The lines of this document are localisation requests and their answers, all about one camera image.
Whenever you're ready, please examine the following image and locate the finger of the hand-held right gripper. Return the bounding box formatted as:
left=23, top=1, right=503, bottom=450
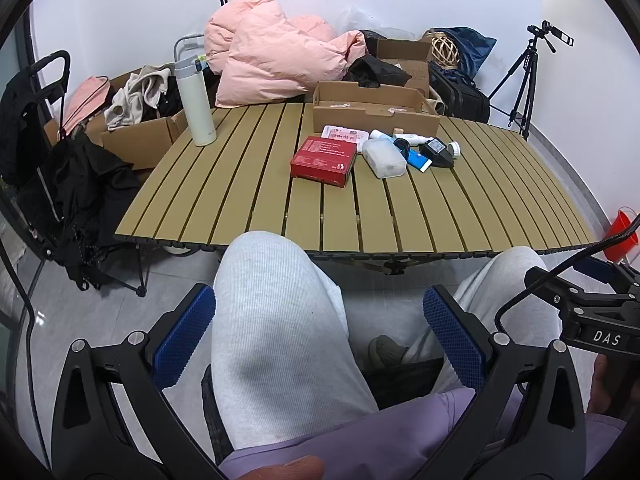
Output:
left=524, top=266, right=583, bottom=311
left=570, top=256, right=626, bottom=286

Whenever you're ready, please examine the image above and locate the black power adaptor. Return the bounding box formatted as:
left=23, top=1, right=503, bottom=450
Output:
left=419, top=138, right=455, bottom=169

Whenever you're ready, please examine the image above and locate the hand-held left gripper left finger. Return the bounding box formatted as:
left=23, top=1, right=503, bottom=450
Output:
left=51, top=283, right=236, bottom=480

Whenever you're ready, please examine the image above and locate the black coat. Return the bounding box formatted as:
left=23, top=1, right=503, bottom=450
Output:
left=22, top=135, right=146, bottom=293

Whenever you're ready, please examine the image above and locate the black plastic bag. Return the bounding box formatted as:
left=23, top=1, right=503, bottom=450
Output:
left=360, top=29, right=396, bottom=56

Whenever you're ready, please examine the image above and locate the purple shirt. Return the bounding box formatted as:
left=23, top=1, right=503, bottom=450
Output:
left=220, top=387, right=626, bottom=480

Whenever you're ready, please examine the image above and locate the black tripod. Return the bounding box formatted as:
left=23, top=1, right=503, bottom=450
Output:
left=487, top=35, right=541, bottom=141

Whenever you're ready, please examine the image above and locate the grey metal handle frame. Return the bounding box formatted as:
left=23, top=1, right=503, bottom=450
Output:
left=173, top=34, right=206, bottom=68

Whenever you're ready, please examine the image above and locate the wicker ball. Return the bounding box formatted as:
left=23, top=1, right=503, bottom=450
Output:
left=431, top=31, right=460, bottom=68

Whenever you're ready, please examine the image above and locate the beige clothing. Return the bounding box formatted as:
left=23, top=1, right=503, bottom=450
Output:
left=104, top=64, right=176, bottom=130

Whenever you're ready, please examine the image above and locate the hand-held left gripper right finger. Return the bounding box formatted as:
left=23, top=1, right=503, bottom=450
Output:
left=415, top=285, right=587, bottom=480

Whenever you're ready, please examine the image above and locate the black cloth bag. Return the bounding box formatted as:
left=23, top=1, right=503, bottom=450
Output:
left=345, top=54, right=413, bottom=88

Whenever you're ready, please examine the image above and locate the red box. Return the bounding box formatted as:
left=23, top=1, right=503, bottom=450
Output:
left=290, top=135, right=358, bottom=188

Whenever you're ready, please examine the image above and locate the red bucket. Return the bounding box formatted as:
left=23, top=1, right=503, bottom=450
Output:
left=604, top=208, right=640, bottom=262

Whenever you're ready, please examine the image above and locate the blue tube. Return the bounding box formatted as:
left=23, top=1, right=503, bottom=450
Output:
left=370, top=130, right=432, bottom=172

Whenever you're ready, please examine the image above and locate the person's foot in sock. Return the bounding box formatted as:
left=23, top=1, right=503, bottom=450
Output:
left=369, top=335, right=413, bottom=368

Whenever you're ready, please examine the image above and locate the person's right hand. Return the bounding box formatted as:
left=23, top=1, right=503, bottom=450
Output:
left=587, top=355, right=621, bottom=418

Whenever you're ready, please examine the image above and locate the pink down jacket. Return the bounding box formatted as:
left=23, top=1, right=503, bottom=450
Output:
left=203, top=0, right=367, bottom=108

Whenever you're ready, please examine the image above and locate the person's right leg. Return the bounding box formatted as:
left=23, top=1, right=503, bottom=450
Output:
left=400, top=246, right=563, bottom=396

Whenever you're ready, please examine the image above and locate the black floor cable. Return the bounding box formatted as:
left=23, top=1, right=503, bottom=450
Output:
left=0, top=240, right=43, bottom=466

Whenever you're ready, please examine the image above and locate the black hand trolley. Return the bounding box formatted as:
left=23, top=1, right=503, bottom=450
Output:
left=27, top=50, right=71, bottom=141

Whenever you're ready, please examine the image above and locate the cardboard tray box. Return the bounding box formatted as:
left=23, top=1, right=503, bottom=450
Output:
left=312, top=81, right=442, bottom=135

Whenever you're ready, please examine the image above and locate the black jacket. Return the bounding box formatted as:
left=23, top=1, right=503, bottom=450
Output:
left=0, top=66, right=51, bottom=187

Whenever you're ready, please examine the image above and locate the translucent plastic box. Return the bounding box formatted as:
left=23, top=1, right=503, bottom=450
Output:
left=361, top=139, right=407, bottom=179

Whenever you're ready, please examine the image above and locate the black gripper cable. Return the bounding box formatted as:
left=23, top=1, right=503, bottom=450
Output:
left=495, top=280, right=533, bottom=333

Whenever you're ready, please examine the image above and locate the large cardboard box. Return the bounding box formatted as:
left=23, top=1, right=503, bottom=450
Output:
left=45, top=67, right=193, bottom=171

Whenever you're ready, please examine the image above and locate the pink bag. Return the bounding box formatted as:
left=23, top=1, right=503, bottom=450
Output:
left=62, top=76, right=111, bottom=133

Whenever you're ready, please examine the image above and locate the open cardboard box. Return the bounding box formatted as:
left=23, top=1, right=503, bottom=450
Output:
left=376, top=39, right=432, bottom=98

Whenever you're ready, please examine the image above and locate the person's left hand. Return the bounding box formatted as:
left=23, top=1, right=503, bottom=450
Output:
left=267, top=454, right=326, bottom=480

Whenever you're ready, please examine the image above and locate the white thermos bottle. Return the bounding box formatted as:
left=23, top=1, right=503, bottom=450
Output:
left=174, top=56, right=217, bottom=147

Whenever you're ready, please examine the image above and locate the pink and white packet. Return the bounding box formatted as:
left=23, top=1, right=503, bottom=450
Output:
left=321, top=125, right=371, bottom=142

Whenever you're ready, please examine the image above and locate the black suitcase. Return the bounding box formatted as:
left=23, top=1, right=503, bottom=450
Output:
left=429, top=65, right=491, bottom=123

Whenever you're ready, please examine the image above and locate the clear plastic bag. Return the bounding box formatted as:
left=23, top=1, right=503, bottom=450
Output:
left=335, top=6, right=416, bottom=41

